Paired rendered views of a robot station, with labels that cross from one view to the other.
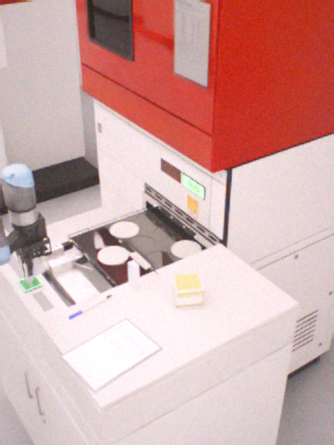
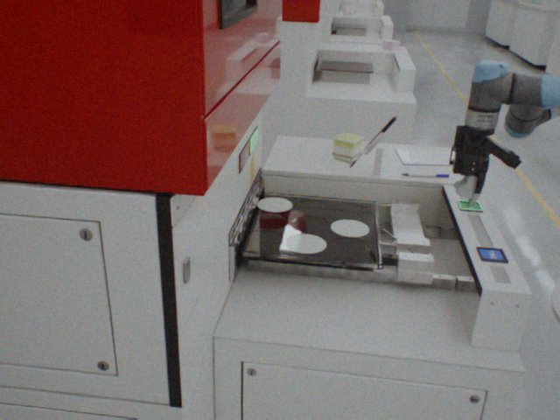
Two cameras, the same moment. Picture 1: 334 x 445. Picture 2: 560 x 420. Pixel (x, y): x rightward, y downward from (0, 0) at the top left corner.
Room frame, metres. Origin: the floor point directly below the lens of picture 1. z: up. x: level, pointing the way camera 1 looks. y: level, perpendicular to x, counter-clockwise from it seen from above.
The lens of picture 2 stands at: (2.57, 0.88, 1.54)
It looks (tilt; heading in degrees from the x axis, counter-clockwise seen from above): 25 degrees down; 221
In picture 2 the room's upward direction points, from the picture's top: 2 degrees clockwise
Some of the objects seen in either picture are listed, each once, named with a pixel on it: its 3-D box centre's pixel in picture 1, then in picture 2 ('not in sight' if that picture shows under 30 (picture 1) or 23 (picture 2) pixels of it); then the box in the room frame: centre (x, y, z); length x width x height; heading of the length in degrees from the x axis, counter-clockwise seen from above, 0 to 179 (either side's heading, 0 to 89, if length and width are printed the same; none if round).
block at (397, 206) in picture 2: not in sight; (405, 206); (1.25, 0.20, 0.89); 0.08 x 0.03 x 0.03; 125
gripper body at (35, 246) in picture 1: (30, 236); (472, 150); (1.28, 0.38, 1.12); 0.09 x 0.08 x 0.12; 125
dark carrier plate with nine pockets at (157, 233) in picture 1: (141, 244); (309, 225); (1.55, 0.09, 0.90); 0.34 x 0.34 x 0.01; 35
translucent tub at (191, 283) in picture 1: (187, 291); (347, 147); (1.19, -0.05, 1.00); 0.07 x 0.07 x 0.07; 8
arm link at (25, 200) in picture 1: (18, 188); (489, 86); (1.28, 0.39, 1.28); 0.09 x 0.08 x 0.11; 114
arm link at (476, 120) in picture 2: (23, 213); (481, 118); (1.28, 0.38, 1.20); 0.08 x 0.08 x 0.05
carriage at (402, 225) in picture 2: (73, 283); (408, 241); (1.39, 0.30, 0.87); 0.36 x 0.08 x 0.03; 35
